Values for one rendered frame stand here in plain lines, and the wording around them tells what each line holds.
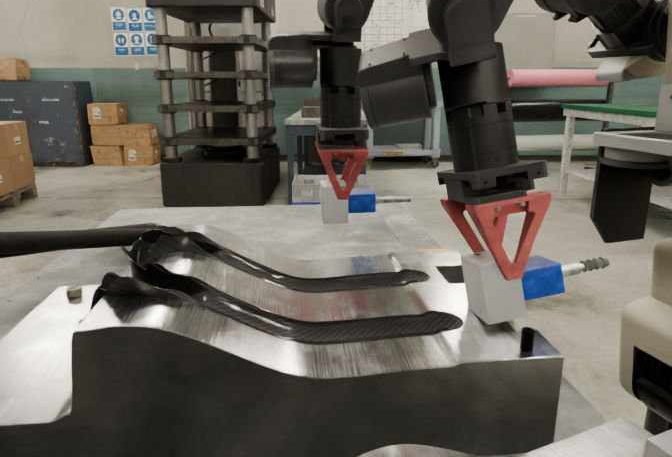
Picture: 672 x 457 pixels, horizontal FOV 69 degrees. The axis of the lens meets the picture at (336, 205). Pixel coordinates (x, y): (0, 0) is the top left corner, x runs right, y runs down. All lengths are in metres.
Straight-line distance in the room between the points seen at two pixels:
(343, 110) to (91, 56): 7.19
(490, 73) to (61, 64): 7.67
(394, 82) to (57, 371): 0.39
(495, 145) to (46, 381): 0.43
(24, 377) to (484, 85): 0.46
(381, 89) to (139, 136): 6.76
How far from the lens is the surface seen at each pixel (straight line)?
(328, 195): 0.69
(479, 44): 0.41
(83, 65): 7.83
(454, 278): 0.62
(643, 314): 0.80
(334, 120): 0.67
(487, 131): 0.44
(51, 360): 0.53
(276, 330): 0.46
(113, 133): 7.29
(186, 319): 0.40
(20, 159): 5.48
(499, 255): 0.44
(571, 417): 0.54
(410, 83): 0.44
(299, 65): 0.66
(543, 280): 0.48
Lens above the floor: 1.10
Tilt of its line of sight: 14 degrees down
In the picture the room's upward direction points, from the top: straight up
